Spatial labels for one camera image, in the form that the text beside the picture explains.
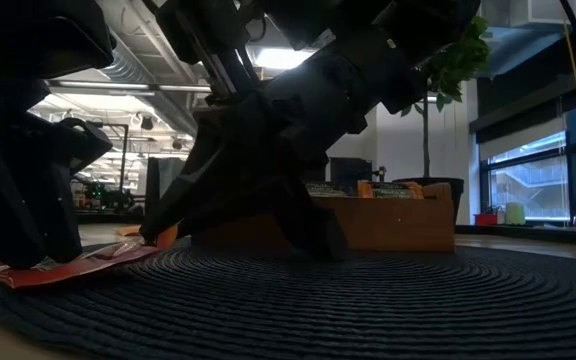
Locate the long ceiling light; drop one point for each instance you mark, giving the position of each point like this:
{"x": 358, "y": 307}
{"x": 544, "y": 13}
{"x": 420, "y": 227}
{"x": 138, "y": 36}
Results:
{"x": 183, "y": 88}

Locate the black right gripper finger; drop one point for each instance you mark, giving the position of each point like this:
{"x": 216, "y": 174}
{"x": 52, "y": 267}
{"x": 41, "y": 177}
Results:
{"x": 193, "y": 165}
{"x": 238, "y": 200}

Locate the white ceiling vent box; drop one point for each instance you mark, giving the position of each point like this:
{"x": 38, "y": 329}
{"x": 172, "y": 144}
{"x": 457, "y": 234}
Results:
{"x": 543, "y": 12}

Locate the pale green cup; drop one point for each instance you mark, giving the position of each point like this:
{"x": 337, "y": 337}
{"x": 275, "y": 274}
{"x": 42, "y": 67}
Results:
{"x": 515, "y": 214}

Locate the silver ceiling duct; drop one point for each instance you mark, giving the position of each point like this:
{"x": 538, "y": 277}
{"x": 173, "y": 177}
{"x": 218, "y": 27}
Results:
{"x": 128, "y": 65}

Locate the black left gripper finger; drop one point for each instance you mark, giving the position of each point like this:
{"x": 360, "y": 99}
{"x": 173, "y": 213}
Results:
{"x": 88, "y": 145}
{"x": 18, "y": 210}

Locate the red box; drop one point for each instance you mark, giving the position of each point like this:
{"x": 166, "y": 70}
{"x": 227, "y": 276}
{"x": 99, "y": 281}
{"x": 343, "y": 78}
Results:
{"x": 485, "y": 219}

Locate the red tea packet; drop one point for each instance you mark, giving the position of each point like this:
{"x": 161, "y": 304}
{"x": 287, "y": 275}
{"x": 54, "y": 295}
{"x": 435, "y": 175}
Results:
{"x": 68, "y": 270}

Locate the wooden compartment tray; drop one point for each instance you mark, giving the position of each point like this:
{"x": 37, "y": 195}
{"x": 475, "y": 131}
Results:
{"x": 393, "y": 225}

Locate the green plant in black pot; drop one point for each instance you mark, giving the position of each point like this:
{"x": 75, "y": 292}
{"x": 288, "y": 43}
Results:
{"x": 460, "y": 60}

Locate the black window desk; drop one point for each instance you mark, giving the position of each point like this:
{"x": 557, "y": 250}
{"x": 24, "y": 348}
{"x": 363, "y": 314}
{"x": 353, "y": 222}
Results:
{"x": 543, "y": 234}

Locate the background robot station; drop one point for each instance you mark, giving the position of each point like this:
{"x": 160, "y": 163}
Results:
{"x": 124, "y": 150}

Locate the black window frame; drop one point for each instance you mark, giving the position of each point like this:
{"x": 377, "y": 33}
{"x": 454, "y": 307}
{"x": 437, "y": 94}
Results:
{"x": 573, "y": 180}

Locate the black monitor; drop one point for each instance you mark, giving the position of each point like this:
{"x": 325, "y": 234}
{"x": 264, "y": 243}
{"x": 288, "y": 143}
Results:
{"x": 350, "y": 172}

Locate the round dark woven placemat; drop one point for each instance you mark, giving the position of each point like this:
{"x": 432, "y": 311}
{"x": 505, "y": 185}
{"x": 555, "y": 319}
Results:
{"x": 318, "y": 310}

